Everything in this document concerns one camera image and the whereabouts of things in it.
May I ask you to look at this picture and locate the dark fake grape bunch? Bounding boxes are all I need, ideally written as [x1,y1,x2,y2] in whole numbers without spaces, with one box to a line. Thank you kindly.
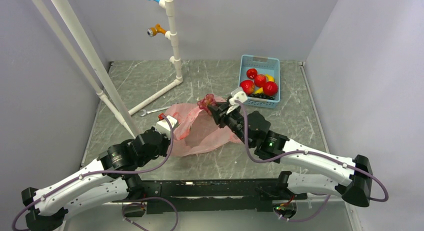
[250,93,275,100]

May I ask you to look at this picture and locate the light blue plastic basket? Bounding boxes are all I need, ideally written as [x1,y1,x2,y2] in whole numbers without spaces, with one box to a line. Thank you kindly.
[238,54,281,109]

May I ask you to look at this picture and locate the red fake grape bunch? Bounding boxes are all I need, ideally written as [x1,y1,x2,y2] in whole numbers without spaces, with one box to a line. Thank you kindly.
[197,93,216,115]

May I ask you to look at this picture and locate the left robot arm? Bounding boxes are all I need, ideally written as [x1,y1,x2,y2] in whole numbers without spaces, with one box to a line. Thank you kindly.
[21,127,174,231]

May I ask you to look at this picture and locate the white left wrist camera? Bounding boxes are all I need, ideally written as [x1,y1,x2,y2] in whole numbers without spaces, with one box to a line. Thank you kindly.
[154,113,179,139]

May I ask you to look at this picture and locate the yellow fake banana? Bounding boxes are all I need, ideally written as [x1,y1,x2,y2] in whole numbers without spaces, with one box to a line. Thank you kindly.
[254,74,275,94]

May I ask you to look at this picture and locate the silver open-end wrench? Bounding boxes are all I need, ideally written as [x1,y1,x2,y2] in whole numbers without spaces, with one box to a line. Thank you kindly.
[138,105,171,117]

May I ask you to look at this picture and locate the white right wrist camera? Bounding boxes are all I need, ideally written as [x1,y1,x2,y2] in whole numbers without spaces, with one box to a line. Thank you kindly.
[226,86,248,115]

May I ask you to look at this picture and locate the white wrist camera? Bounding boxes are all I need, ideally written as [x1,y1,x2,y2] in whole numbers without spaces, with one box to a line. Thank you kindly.
[154,113,179,139]
[226,86,248,115]

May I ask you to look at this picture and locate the white diagonal support pole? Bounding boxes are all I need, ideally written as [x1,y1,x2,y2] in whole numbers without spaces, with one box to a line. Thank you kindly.
[31,0,140,138]

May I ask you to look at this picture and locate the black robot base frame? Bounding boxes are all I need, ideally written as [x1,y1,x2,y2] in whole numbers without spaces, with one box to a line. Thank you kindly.
[123,174,308,215]

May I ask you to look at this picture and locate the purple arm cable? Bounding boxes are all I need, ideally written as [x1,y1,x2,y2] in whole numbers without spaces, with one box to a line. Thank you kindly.
[11,114,175,231]
[235,100,389,203]

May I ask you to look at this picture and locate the large red fake apple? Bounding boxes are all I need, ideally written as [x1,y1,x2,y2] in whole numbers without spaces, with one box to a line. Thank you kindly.
[239,79,256,96]

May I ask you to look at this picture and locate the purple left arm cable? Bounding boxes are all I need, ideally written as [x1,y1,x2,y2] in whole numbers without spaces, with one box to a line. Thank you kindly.
[11,114,175,231]

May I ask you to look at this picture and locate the pink plastic bag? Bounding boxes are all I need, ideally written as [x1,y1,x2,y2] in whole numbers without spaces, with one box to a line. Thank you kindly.
[164,96,241,157]

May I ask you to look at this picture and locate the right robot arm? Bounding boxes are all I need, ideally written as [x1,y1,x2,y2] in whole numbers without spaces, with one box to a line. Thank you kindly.
[207,101,374,208]

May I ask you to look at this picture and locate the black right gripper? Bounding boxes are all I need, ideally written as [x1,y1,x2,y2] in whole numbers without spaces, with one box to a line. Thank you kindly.
[208,100,254,147]

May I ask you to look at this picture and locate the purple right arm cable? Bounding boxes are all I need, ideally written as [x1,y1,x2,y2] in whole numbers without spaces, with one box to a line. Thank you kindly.
[235,100,389,203]

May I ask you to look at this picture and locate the small red fake fruit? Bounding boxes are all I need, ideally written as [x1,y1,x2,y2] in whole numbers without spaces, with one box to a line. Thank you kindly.
[246,68,258,80]

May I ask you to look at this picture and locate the white PVC pipe stand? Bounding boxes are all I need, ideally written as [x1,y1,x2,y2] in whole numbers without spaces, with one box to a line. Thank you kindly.
[127,0,184,117]

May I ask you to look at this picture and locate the red fake peach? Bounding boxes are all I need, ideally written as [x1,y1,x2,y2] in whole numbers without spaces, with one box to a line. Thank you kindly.
[253,74,268,88]

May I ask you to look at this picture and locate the orange hook on pipe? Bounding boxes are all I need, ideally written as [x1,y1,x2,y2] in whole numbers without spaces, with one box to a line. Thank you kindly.
[146,23,167,37]

